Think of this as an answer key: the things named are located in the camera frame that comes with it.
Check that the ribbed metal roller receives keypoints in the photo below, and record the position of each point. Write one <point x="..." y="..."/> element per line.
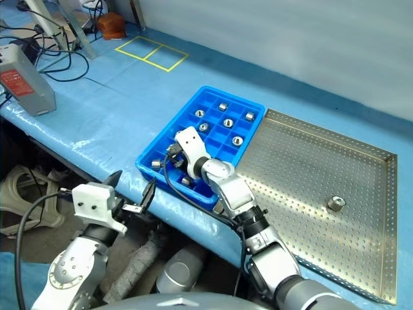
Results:
<point x="237" y="140"/>
<point x="223" y="106"/>
<point x="200" y="113"/>
<point x="186" y="181"/>
<point x="336" y="203"/>
<point x="203" y="127"/>
<point x="228" y="122"/>
<point x="156" y="164"/>
<point x="249" y="116"/>

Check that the rough grey tube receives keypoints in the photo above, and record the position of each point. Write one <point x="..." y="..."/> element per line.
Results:
<point x="135" y="261"/>

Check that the grey robot torso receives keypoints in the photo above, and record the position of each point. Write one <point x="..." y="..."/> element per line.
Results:
<point x="193" y="302"/>

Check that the orange brown block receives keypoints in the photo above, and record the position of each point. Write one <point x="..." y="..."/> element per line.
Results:
<point x="111" y="26"/>

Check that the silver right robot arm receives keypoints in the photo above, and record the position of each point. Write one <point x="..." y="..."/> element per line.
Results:
<point x="232" y="190"/>

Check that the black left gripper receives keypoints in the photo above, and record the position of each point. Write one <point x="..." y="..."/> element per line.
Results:
<point x="127" y="214"/>

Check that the perforated steel tray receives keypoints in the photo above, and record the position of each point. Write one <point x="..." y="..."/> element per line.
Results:
<point x="306" y="161"/>

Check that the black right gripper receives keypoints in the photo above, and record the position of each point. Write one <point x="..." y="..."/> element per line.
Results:
<point x="180" y="156"/>

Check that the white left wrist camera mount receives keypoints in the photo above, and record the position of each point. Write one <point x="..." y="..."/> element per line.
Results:
<point x="92" y="200"/>

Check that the grey box with red label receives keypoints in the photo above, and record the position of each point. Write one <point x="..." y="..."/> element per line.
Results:
<point x="29" y="84"/>

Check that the blue compartment tray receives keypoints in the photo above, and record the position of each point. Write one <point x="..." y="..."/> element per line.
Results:
<point x="213" y="142"/>

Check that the blue cloth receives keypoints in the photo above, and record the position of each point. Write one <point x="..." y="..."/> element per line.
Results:
<point x="19" y="281"/>

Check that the aluminium frame leg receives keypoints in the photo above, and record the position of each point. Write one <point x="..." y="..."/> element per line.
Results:
<point x="82" y="35"/>

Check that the grey upright post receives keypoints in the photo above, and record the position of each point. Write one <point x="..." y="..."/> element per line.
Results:
<point x="140" y="14"/>

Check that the beige plastic frame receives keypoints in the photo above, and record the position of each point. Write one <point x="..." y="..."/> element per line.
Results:
<point x="29" y="200"/>

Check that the grey rounded cylinder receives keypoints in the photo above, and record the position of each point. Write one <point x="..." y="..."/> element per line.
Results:
<point x="180" y="268"/>

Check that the white slanted stand beam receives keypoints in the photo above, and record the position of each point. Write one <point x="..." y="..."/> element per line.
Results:
<point x="48" y="22"/>

